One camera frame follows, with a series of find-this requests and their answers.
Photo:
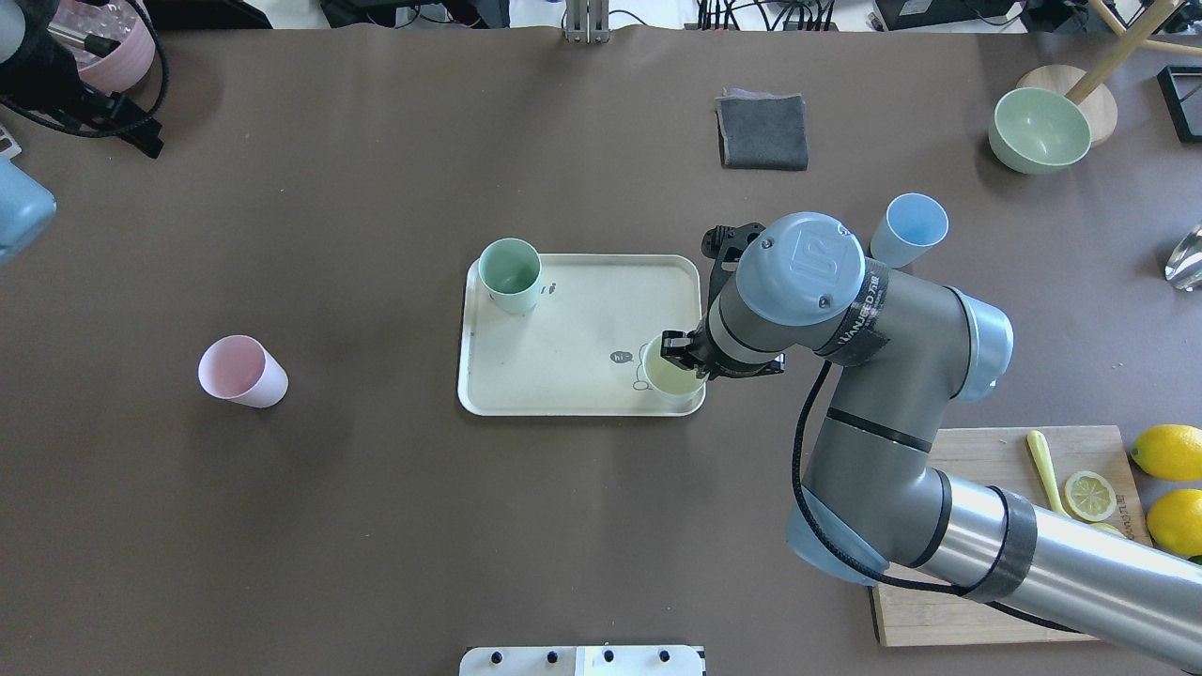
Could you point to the whole yellow lemon left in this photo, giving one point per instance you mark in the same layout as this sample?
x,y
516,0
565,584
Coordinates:
x,y
1169,452

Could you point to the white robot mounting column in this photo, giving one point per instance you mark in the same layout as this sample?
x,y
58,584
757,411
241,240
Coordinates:
x,y
608,659

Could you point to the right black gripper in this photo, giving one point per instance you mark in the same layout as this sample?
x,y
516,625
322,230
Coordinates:
x,y
692,355

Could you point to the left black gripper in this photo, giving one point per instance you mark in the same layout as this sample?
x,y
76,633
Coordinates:
x,y
105,115

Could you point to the green plastic bowl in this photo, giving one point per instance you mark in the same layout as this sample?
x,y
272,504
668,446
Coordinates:
x,y
1036,131

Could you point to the green plastic cup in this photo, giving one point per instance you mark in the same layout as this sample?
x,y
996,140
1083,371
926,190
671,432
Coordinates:
x,y
510,269

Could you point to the aluminium frame post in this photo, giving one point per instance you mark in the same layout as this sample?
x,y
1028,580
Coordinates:
x,y
586,21

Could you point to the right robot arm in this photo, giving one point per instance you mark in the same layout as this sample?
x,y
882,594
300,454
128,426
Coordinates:
x,y
869,508

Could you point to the cream plastic cup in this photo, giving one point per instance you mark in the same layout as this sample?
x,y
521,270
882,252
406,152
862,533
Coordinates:
x,y
674,384

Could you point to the clear textured glass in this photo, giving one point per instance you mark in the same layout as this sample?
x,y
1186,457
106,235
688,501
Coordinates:
x,y
1183,266

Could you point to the cream plastic tray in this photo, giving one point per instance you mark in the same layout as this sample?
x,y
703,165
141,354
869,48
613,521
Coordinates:
x,y
579,351

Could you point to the wooden cup tree stand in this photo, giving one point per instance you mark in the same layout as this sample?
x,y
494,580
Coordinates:
x,y
1086,88

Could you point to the whole yellow lemon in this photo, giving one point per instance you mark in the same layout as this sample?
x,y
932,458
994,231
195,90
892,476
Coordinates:
x,y
1169,452
1174,522

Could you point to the dark grey folded cloth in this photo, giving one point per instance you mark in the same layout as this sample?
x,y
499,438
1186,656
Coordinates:
x,y
762,131

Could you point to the pink plastic cup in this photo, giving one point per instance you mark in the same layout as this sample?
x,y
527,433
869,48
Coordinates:
x,y
238,369

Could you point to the yellow plastic knife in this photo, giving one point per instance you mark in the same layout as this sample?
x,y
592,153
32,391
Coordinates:
x,y
1038,447

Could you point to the lemon half right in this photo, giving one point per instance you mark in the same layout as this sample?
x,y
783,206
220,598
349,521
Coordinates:
x,y
1087,495

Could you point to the whole yellow lemon right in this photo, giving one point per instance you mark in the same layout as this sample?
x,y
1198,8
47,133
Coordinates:
x,y
1174,522

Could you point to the blue plastic cup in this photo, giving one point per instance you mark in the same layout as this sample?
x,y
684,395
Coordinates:
x,y
912,224

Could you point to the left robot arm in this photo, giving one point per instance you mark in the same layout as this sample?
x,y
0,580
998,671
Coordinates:
x,y
27,207

